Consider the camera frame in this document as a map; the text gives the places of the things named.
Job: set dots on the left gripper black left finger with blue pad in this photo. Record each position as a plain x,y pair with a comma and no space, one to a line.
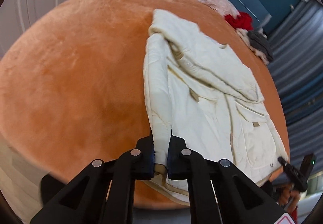
103,192

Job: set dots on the orange plush bed blanket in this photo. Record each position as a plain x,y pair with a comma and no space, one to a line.
72,86

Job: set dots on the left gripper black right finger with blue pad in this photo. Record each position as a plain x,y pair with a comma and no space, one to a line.
218,191

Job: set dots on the dark grey garment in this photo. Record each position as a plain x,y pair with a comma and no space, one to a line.
259,42

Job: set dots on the cream garment under grey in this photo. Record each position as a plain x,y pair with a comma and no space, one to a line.
242,33

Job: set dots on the cream quilted jacket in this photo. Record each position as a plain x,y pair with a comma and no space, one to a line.
199,90

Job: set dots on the person's hand on gripper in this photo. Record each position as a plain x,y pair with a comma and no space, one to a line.
289,196

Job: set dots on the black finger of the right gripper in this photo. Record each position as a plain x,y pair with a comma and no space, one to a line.
287,167

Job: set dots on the red garment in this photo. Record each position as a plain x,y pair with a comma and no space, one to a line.
242,21

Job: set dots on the grey blue curtain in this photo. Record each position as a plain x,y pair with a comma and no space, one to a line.
297,74

